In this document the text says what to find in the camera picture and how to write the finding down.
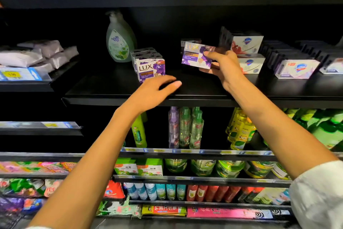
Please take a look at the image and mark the person's right hand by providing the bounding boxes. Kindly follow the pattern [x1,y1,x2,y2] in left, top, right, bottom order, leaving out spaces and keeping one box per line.
[199,49,246,94]

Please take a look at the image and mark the person's left hand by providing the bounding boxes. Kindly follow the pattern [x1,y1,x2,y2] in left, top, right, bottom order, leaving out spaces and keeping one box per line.
[126,75,183,117]

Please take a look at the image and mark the pale green pump soap bottle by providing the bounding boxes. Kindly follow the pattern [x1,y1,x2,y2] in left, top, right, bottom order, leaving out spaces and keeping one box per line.
[105,11,137,63]

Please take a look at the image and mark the black store shelf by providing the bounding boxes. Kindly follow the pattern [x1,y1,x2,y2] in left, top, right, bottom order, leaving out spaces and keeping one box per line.
[0,57,84,222]
[0,0,343,227]

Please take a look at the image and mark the person's right forearm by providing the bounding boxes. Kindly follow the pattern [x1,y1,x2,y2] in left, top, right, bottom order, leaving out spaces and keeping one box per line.
[228,79,339,180]

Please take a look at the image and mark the person's left forearm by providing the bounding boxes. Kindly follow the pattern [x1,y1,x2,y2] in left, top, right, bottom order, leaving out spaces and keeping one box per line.
[27,105,143,229]

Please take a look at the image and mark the strip of shelf price tags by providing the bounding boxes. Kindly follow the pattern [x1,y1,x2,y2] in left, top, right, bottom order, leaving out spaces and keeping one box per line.
[0,67,43,82]

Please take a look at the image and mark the row of white red soap boxes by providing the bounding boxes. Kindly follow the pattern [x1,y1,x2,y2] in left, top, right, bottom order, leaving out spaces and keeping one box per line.
[219,27,266,75]

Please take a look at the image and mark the row of purple soap boxes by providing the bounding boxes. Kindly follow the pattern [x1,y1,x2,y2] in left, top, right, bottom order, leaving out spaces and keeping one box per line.
[180,39,202,47]

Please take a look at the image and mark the row of white pink soap boxes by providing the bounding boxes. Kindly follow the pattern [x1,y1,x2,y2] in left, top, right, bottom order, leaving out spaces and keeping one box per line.
[260,39,343,80]

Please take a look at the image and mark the green white box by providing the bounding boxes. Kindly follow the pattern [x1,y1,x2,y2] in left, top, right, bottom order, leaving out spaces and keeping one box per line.
[136,158,164,178]
[114,158,139,176]

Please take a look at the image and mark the green lidded wipe tub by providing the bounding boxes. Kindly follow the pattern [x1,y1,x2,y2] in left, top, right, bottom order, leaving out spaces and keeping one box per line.
[216,160,246,179]
[191,159,217,178]
[164,158,188,175]

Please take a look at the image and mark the red snack packet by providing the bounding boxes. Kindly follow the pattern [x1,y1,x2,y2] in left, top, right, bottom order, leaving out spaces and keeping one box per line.
[103,179,125,200]

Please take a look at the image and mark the yellow red packets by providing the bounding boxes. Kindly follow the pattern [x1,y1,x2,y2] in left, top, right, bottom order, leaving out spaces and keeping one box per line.
[141,205,187,217]

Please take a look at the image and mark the white floral wipe packet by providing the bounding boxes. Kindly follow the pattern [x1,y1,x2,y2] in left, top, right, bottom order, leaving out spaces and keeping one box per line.
[96,199,141,217]

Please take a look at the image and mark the pile of white wipe packets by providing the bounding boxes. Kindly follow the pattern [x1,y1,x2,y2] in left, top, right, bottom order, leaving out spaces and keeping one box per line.
[0,40,79,74]

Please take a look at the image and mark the long pink packet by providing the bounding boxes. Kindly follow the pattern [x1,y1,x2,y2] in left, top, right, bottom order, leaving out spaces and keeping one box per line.
[187,207,274,220]

